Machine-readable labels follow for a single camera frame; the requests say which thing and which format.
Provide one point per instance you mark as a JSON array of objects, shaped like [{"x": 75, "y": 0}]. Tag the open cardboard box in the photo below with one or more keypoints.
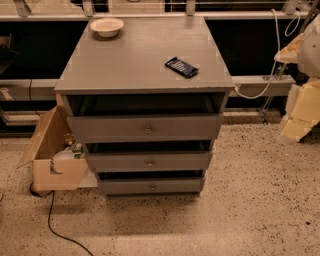
[{"x": 50, "y": 138}]

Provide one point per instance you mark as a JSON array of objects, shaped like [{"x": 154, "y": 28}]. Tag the grey bottom drawer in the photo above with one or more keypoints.
[{"x": 151, "y": 186}]

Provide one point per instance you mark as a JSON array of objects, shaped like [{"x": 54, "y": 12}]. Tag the white bowl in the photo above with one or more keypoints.
[{"x": 107, "y": 27}]

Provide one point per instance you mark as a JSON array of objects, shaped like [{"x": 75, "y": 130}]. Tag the grey middle drawer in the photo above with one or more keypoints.
[{"x": 137, "y": 162}]

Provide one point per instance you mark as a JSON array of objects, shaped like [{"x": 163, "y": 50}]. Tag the grey top drawer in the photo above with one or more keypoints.
[{"x": 145, "y": 128}]

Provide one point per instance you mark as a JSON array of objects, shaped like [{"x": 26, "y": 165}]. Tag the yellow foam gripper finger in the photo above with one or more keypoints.
[{"x": 302, "y": 112}]

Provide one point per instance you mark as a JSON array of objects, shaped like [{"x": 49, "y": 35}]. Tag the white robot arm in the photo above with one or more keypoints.
[{"x": 309, "y": 50}]

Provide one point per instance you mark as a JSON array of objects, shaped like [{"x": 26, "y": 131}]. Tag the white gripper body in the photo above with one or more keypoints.
[{"x": 310, "y": 53}]

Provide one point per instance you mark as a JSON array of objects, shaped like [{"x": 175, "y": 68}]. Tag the grey drawer cabinet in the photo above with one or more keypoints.
[{"x": 126, "y": 75}]

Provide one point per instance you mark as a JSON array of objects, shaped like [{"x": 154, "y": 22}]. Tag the white plastic items in box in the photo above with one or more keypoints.
[{"x": 75, "y": 151}]

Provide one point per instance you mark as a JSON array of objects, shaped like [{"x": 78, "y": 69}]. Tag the grey drawer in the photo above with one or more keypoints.
[
  {"x": 151, "y": 186},
  {"x": 137, "y": 162},
  {"x": 145, "y": 128}
]

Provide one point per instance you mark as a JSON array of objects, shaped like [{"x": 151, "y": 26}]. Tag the metal stand pole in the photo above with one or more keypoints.
[{"x": 292, "y": 8}]

